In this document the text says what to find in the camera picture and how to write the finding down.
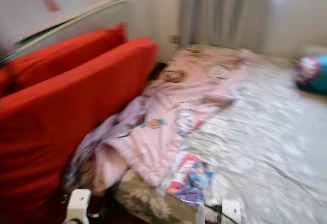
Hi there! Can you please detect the pink cartoon print blanket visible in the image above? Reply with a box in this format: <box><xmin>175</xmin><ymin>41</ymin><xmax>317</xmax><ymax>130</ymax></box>
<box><xmin>64</xmin><ymin>48</ymin><xmax>253</xmax><ymax>194</ymax></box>

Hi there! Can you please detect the colourful manga book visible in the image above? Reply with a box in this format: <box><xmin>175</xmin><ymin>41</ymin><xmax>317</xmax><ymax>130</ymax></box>
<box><xmin>166</xmin><ymin>154</ymin><xmax>214</xmax><ymax>206</ymax></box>

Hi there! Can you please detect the large red mattress cushion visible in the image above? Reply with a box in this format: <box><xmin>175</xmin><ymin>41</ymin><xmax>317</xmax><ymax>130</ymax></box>
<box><xmin>0</xmin><ymin>36</ymin><xmax>159</xmax><ymax>224</ymax></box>

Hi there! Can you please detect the small red cushion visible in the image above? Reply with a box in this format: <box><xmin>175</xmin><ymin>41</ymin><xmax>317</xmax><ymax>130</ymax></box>
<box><xmin>0</xmin><ymin>24</ymin><xmax>127</xmax><ymax>97</ymax></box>

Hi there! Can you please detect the grey curtain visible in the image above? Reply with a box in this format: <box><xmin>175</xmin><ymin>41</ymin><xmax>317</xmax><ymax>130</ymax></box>
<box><xmin>179</xmin><ymin>0</ymin><xmax>276</xmax><ymax>51</ymax></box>

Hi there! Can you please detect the grey floral bed sheet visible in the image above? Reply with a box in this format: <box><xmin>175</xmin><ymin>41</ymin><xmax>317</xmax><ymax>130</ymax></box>
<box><xmin>112</xmin><ymin>45</ymin><xmax>327</xmax><ymax>224</ymax></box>

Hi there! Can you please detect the blue shield print pillow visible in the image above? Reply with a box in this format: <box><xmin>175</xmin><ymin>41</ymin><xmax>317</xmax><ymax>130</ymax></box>
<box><xmin>294</xmin><ymin>55</ymin><xmax>327</xmax><ymax>94</ymax></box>

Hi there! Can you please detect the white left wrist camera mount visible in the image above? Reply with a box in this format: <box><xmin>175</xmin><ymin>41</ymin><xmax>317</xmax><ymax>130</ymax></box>
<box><xmin>65</xmin><ymin>189</ymin><xmax>91</xmax><ymax>224</ymax></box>

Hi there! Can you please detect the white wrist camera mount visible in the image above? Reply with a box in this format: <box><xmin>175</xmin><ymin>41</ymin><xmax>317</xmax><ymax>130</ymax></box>
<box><xmin>221</xmin><ymin>199</ymin><xmax>242</xmax><ymax>224</ymax></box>
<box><xmin>65</xmin><ymin>189</ymin><xmax>91</xmax><ymax>224</ymax></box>

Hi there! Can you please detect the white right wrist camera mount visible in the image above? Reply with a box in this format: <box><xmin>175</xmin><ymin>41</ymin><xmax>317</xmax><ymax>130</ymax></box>
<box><xmin>221</xmin><ymin>199</ymin><xmax>242</xmax><ymax>224</ymax></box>

